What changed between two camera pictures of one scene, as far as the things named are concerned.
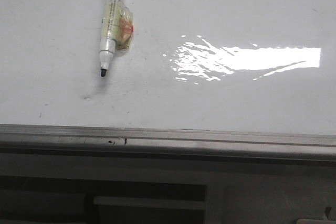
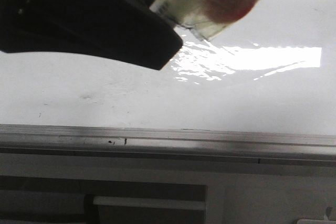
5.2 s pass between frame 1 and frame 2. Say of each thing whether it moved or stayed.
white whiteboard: stayed
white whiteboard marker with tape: moved
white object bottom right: stayed
